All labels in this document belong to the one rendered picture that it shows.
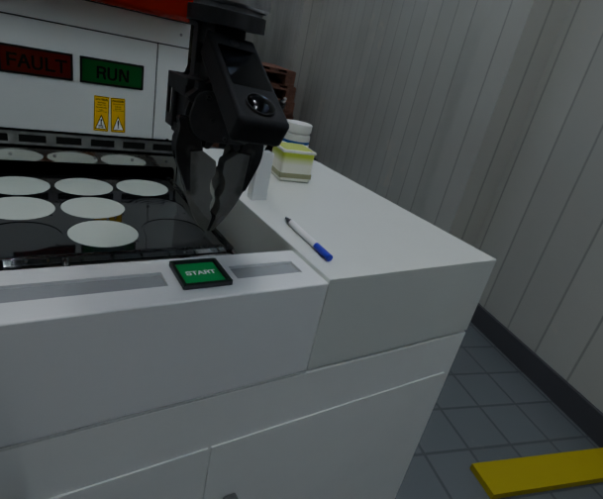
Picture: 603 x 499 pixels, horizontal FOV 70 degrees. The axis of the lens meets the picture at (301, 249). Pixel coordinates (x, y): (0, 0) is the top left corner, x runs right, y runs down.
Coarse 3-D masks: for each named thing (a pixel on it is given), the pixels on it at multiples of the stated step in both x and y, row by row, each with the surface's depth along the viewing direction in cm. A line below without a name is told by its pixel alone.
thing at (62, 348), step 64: (256, 256) 56; (0, 320) 36; (64, 320) 38; (128, 320) 41; (192, 320) 45; (256, 320) 50; (0, 384) 38; (64, 384) 41; (128, 384) 45; (192, 384) 50
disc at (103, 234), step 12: (72, 228) 66; (84, 228) 67; (96, 228) 68; (108, 228) 69; (120, 228) 70; (132, 228) 71; (72, 240) 63; (84, 240) 64; (96, 240) 65; (108, 240) 65; (120, 240) 66; (132, 240) 67
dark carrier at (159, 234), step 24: (48, 192) 77; (120, 192) 84; (168, 192) 89; (48, 216) 69; (72, 216) 70; (120, 216) 74; (144, 216) 76; (168, 216) 78; (192, 216) 80; (0, 240) 59; (24, 240) 61; (48, 240) 62; (144, 240) 68; (168, 240) 70; (192, 240) 71; (216, 240) 73
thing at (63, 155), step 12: (0, 156) 82; (12, 156) 83; (24, 156) 84; (36, 156) 85; (48, 156) 86; (60, 156) 87; (72, 156) 88; (84, 156) 90; (96, 156) 91; (108, 156) 92; (120, 156) 93; (132, 156) 94; (144, 156) 96; (156, 156) 97; (168, 156) 98
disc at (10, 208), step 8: (0, 200) 70; (8, 200) 71; (16, 200) 71; (24, 200) 72; (32, 200) 73; (40, 200) 73; (0, 208) 68; (8, 208) 68; (16, 208) 69; (24, 208) 69; (32, 208) 70; (40, 208) 70; (48, 208) 71; (0, 216) 65; (8, 216) 66; (16, 216) 66; (24, 216) 67; (32, 216) 67; (40, 216) 68
